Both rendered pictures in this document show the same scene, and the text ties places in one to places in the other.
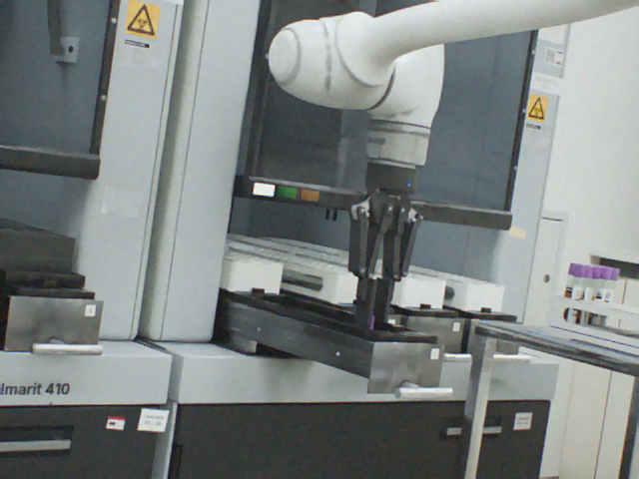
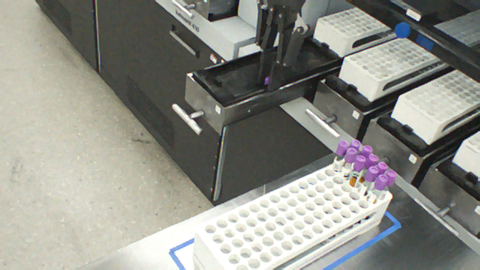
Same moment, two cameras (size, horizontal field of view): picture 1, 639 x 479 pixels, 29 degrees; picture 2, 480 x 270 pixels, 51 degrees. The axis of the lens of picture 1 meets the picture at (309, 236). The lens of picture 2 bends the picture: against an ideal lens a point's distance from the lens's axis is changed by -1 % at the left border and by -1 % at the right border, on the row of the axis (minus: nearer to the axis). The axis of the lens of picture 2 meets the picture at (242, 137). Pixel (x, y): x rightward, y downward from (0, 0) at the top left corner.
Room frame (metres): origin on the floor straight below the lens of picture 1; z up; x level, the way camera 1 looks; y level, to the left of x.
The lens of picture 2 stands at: (1.71, -1.00, 1.43)
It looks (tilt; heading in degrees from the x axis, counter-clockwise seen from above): 41 degrees down; 86
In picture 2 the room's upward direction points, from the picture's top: 10 degrees clockwise
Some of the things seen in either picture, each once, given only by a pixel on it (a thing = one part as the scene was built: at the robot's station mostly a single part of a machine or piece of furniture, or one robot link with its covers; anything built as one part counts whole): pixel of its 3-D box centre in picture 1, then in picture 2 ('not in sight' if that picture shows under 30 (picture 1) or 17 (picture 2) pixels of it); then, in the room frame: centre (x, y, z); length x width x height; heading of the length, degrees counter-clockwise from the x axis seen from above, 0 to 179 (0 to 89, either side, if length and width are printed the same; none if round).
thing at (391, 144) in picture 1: (396, 145); not in sight; (1.81, -0.11, 1.07); 0.09 x 0.09 x 0.06
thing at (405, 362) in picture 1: (265, 319); (313, 62); (1.92, 0.05, 0.78); 0.73 x 0.14 x 0.09; 40
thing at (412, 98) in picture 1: (400, 69); not in sight; (1.80, -0.09, 1.18); 0.13 x 0.11 x 0.16; 132
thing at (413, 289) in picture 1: (365, 283); (454, 100); (2.20, -0.11, 0.83); 0.30 x 0.10 x 0.06; 40
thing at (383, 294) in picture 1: (381, 302); (276, 74); (1.82, -0.12, 0.84); 0.03 x 0.01 x 0.07; 40
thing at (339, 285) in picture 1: (300, 278); (398, 64); (2.11, 0.01, 0.83); 0.30 x 0.10 x 0.06; 40
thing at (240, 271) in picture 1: (203, 266); (368, 27); (2.06, 0.17, 0.83); 0.30 x 0.10 x 0.06; 40
